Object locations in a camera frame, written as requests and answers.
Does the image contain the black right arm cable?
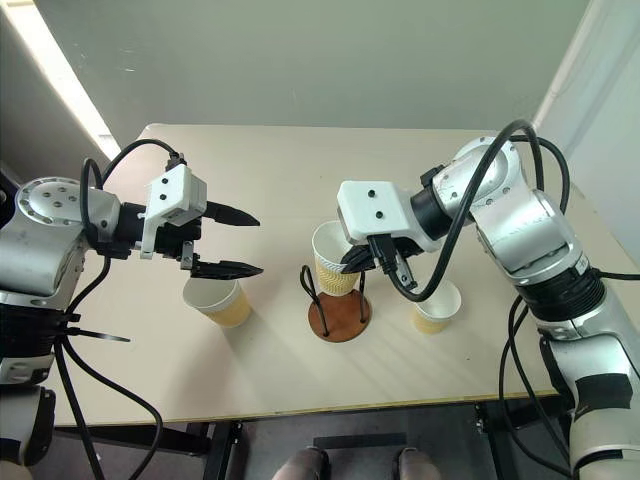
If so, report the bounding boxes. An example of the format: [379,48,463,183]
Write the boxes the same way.
[368,118,572,304]

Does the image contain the thin black hanging cable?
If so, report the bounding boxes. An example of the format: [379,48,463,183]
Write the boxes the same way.
[498,293,574,474]

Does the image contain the yellow ribbed paper cup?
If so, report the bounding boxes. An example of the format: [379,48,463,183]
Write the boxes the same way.
[310,219,370,298]
[411,279,463,336]
[181,276,253,329]

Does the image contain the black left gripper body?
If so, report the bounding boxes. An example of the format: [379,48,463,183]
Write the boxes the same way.
[155,215,206,272]

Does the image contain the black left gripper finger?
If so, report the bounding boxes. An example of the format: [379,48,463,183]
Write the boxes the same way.
[189,255,265,280]
[201,200,262,228]

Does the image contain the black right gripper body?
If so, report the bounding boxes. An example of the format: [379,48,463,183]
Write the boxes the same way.
[367,235,423,274]

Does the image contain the black flat floor plate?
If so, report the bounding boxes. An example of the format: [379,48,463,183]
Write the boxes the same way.
[313,432,408,452]

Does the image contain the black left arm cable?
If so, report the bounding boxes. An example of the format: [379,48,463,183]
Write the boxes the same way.
[49,138,189,480]

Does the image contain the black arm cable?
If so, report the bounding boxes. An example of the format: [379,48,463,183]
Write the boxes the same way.
[368,118,572,304]
[49,138,189,480]

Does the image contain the black cable tie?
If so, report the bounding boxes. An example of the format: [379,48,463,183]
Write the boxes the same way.
[58,312,132,345]

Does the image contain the black metal table frame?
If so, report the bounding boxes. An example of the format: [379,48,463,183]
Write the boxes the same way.
[53,398,574,480]

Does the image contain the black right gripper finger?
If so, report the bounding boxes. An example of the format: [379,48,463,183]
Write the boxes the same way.
[341,244,375,276]
[396,254,417,291]

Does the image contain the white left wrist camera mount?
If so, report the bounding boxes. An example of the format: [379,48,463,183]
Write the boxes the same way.
[139,164,209,261]

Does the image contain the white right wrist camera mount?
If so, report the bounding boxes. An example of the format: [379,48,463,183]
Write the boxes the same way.
[335,180,437,254]

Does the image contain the wire cup holder wooden base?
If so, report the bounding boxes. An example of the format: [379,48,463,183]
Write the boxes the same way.
[298,264,374,345]

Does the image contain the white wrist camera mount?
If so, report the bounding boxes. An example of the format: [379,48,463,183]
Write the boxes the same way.
[139,164,209,261]
[335,180,437,254]

